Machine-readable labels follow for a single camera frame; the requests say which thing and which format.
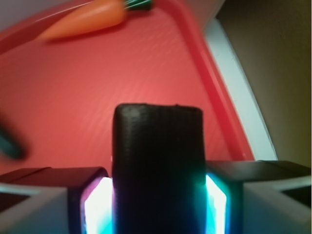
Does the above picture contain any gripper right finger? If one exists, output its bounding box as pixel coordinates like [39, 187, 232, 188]
[206, 160, 312, 234]

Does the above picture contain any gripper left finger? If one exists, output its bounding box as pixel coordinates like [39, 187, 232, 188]
[0, 167, 113, 234]

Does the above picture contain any black box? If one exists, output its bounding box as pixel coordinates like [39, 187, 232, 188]
[112, 103, 207, 234]

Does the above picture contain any dark blue toy sausage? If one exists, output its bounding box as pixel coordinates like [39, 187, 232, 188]
[0, 125, 24, 160]

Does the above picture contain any wooden board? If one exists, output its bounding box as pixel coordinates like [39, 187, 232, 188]
[204, 19, 278, 160]

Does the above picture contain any orange plastic tray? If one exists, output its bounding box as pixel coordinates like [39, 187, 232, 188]
[0, 0, 254, 174]

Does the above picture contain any orange toy carrot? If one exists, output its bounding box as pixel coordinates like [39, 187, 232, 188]
[38, 0, 153, 41]

